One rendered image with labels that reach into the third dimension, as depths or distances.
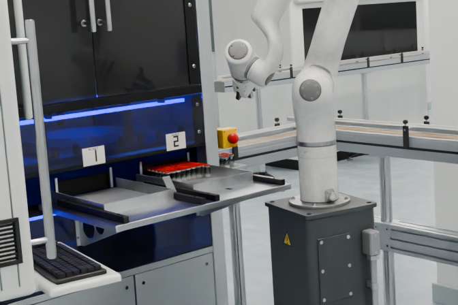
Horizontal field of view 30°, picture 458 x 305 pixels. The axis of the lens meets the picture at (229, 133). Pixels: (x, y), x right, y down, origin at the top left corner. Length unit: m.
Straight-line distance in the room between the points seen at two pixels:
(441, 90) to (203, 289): 1.55
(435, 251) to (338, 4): 1.31
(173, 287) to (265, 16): 1.10
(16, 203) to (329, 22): 1.06
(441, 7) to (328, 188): 1.64
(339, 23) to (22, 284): 1.17
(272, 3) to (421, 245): 1.38
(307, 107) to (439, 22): 1.64
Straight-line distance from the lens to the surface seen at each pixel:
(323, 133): 2.60
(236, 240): 3.51
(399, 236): 3.62
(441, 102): 4.11
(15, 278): 2.19
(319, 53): 2.63
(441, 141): 3.37
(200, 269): 3.22
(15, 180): 2.14
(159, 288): 3.12
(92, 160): 2.89
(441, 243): 3.49
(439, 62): 4.09
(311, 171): 2.62
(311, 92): 2.52
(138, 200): 2.69
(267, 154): 3.51
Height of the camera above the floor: 1.47
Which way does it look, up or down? 8 degrees down
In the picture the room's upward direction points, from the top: 4 degrees counter-clockwise
